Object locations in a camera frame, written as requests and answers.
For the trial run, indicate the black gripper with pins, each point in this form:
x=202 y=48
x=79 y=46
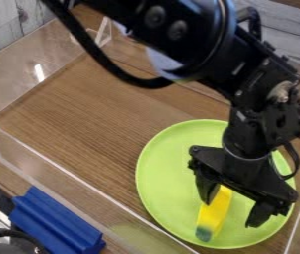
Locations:
x=241 y=165

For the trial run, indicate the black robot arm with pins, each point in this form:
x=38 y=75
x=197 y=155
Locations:
x=208 y=42

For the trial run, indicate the yellow toy banana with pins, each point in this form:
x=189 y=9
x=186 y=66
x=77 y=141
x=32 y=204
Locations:
x=212 y=215

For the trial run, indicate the clear acrylic enclosure wall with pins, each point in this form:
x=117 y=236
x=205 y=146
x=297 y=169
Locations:
x=74 y=126

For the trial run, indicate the clear acrylic corner bracket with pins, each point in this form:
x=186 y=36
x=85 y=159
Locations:
x=101 y=34

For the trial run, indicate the blue plastic clamp block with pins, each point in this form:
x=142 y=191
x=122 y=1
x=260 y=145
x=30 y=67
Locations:
x=46 y=220

